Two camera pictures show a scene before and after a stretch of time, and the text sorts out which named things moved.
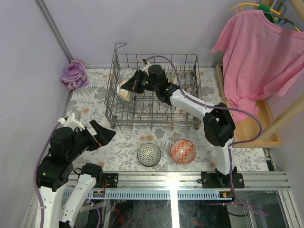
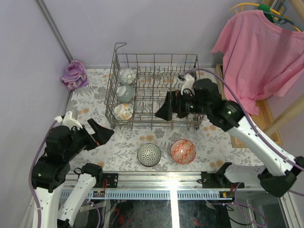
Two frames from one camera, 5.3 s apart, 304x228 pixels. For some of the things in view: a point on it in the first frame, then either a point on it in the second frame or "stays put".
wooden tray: (249, 132) stays put
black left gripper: (92, 138) stays put
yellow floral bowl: (123, 95) → (123, 111)
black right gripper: (134, 84) → (173, 104)
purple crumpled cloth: (75, 76) stays put
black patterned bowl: (149, 155) stays put
